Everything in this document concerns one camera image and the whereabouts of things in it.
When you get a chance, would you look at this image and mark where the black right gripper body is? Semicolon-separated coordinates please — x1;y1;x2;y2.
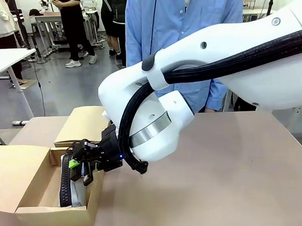
93;124;124;173

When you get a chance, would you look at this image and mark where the grey CAMPUS pencil case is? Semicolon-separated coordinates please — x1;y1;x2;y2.
57;153;88;209

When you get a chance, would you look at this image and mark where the cardboard box with navy case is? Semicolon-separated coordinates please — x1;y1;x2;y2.
52;106;114;149

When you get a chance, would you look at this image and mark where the large open cardboard box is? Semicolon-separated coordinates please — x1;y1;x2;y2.
0;141;108;226

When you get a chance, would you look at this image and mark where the white side table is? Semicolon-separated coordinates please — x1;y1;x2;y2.
0;48;40;127

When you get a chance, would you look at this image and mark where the person in long black trousers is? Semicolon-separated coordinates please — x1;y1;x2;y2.
57;0;99;69

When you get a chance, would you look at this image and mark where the person in black shorts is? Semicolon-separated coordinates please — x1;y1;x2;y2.
100;0;128;61

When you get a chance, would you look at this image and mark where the brown topped background table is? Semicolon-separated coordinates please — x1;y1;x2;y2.
29;11;65;52

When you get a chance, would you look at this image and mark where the person in blue shirt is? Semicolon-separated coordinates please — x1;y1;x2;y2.
124;0;247;116

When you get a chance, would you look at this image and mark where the person in white jacket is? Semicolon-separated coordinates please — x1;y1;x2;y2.
0;0;24;87

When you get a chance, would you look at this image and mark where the white background desk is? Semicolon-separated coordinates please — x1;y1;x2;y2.
242;8;279;22

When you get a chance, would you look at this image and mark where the black tripod pole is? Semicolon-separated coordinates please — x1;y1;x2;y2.
265;0;278;17

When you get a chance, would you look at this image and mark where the black floor cable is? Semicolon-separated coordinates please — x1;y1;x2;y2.
29;55;46;117

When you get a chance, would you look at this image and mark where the thin black cord on shirt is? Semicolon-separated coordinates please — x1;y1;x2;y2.
147;0;162;57

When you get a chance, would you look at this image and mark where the black braided arm cable bundle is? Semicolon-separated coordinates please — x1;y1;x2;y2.
114;29;302;175

